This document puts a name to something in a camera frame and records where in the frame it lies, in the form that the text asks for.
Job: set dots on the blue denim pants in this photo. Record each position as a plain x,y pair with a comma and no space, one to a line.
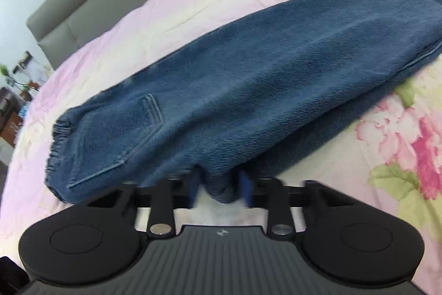
241,91

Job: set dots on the brown wooden nightstand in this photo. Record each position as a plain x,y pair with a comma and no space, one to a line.
10,124

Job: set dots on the blue patterned box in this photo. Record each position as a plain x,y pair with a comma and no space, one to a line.
22,112

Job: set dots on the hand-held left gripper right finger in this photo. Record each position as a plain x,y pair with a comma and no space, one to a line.
245,189

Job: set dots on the pink floral bed sheet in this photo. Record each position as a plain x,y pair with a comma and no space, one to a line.
138,22

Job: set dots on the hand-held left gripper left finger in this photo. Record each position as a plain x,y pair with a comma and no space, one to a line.
193,188

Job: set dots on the green potted plant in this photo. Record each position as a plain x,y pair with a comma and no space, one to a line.
4,71

